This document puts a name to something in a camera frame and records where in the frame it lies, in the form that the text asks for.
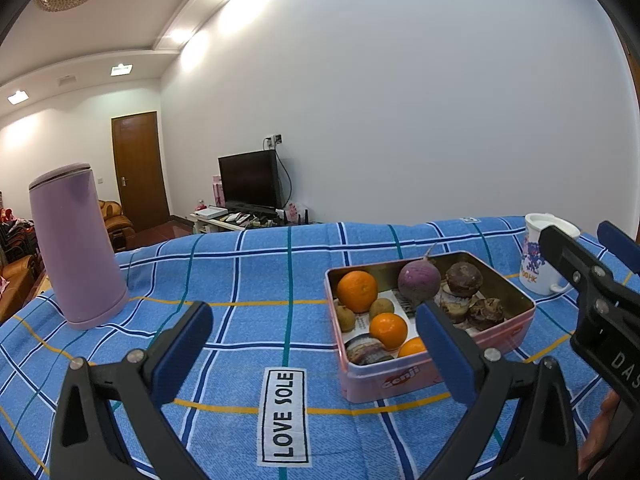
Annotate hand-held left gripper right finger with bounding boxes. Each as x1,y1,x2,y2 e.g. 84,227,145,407
415,301,579,480

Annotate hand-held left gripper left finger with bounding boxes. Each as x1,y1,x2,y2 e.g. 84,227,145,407
46,300,215,480

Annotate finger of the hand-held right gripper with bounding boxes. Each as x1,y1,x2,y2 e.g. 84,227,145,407
596,219,640,312
539,224,617,312

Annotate orange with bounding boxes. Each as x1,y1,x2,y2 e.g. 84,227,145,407
336,270,379,315
369,312,409,351
397,336,429,359

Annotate cut taro with white top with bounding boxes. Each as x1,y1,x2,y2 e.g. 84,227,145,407
437,290,473,325

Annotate dark fibrous taro corm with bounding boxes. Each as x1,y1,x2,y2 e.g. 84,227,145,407
467,297,506,332

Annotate pink metal tin box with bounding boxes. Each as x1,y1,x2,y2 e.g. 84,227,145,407
324,251,537,403

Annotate striped brown taro piece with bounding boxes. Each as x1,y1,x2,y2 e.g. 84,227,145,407
345,335,396,366

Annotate dark wrinkled passion fruit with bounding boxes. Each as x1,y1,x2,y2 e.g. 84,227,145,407
445,261,484,297

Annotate purple round radish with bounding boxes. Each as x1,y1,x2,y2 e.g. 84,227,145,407
397,242,442,306

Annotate small brown kiwi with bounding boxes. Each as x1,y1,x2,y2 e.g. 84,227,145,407
335,302,357,333

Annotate person's right hand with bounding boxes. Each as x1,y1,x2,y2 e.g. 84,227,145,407
579,390,623,477

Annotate white mug with blue print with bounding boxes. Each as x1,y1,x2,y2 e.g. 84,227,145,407
519,213,582,296

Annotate printed newspaper sheet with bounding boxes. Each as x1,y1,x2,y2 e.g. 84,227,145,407
392,291,418,322

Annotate blue plaid blanket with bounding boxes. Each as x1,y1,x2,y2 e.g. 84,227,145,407
0,216,640,480

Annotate white television stand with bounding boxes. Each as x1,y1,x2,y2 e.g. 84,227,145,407
190,206,312,236

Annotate lilac insulated bottle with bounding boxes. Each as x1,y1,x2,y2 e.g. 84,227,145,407
28,162,130,331

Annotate brown leather sofa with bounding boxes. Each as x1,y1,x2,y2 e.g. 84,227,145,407
0,255,39,322

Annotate black flat television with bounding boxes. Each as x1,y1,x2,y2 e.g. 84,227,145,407
218,150,283,211

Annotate brown wooden door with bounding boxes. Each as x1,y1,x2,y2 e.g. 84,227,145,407
111,111,171,233

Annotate dark furniture with red cloth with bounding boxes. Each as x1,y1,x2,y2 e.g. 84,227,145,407
0,205,39,267

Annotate black power cable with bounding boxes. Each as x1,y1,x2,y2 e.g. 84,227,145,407
276,152,293,206

